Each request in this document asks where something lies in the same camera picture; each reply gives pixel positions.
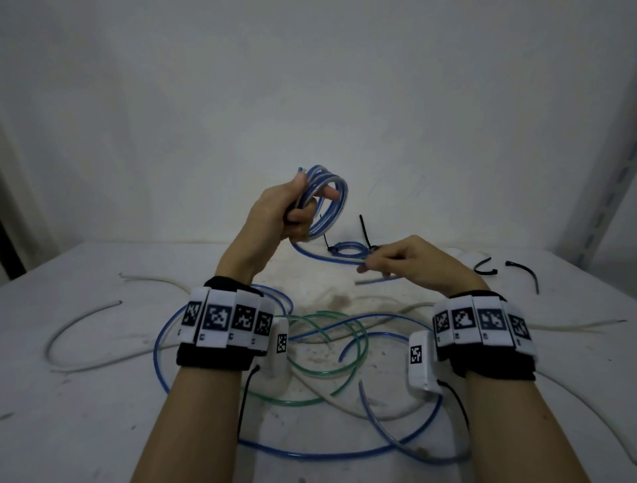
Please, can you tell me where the person's right hand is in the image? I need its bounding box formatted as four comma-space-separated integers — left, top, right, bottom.
356, 234, 492, 299

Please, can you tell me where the person's left hand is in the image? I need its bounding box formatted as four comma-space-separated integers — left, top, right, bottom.
214, 171, 343, 285

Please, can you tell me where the blue tube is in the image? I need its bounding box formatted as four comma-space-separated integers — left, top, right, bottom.
328, 241, 372, 258

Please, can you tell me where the long black cable tie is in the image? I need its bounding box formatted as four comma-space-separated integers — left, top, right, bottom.
505, 260, 540, 295

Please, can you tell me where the white tube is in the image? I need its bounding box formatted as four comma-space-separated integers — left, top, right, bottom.
49, 272, 637, 466
44, 300, 123, 372

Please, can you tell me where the green tube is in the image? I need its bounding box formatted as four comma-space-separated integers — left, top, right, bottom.
244, 310, 370, 407

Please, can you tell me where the blue white coil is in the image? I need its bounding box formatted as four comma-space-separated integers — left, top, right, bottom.
251, 283, 471, 464

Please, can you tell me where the person's right forearm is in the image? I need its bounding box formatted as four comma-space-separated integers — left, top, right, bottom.
465, 372, 591, 483

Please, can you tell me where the person's left forearm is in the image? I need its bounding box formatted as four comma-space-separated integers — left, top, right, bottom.
130, 367, 257, 483

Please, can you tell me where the left black marker wristband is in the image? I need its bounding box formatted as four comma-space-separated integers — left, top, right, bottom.
177, 276, 276, 372

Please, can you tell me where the black marker wristband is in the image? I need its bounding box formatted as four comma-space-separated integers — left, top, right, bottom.
431, 290, 538, 381
177, 276, 276, 372

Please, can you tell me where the right black marker wristband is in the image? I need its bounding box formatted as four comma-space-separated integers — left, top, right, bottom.
431, 290, 538, 381

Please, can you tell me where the white perforated shelf upright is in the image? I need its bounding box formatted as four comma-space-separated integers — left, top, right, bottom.
555, 89, 637, 269

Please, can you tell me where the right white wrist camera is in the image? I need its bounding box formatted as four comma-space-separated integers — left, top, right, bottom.
407, 330, 444, 394

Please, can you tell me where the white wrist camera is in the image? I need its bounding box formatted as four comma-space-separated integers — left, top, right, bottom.
261, 317, 291, 381
407, 330, 444, 394

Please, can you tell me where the right black camera cord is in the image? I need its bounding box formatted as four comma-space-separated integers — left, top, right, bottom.
437, 379, 470, 431

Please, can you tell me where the black camera cord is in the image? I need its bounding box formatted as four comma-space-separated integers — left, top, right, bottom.
238, 364, 261, 441
437, 379, 470, 431

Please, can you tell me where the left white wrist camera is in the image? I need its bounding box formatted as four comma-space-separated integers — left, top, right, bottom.
261, 317, 291, 381

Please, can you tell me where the left black camera cord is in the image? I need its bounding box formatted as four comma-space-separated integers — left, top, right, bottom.
238, 364, 261, 441

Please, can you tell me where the black metal frame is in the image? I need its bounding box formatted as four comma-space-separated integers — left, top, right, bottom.
0, 218, 27, 281

